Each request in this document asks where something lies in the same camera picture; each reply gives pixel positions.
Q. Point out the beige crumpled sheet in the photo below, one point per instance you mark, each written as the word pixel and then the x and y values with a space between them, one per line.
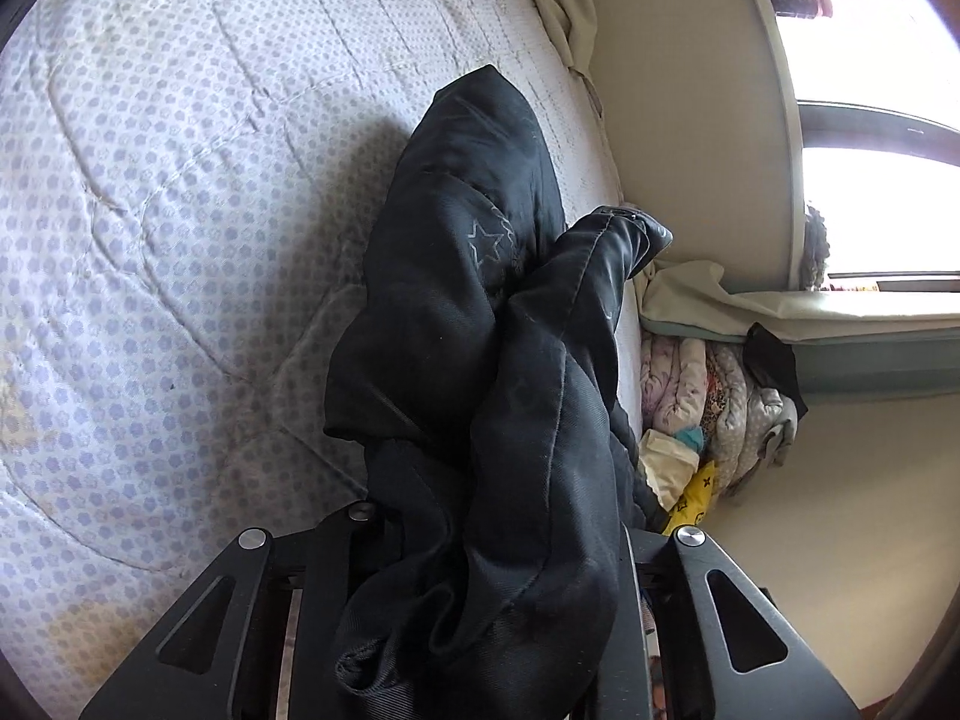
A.
pixel 697 107

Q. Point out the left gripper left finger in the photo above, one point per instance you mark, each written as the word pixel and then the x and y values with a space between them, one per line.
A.
pixel 326 589

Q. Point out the grey dotted folded quilt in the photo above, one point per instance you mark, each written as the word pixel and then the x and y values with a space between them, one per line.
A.
pixel 748 427

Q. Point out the cream folded blanket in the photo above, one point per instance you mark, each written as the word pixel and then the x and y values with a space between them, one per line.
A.
pixel 669 465

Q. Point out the yellow patterned pillow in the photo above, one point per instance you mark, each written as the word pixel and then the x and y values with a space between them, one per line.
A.
pixel 695 501

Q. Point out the lilac floral folded quilt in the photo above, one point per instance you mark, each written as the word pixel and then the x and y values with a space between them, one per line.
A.
pixel 674 383

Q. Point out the white quilted mattress cover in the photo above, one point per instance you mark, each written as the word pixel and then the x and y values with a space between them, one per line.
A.
pixel 187 191

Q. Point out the black padded police jacket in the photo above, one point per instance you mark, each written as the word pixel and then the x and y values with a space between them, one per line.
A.
pixel 482 381

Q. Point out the black cloth on pile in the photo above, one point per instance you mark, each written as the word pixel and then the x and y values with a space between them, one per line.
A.
pixel 772 364

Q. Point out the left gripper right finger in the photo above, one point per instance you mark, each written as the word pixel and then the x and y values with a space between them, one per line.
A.
pixel 623 682

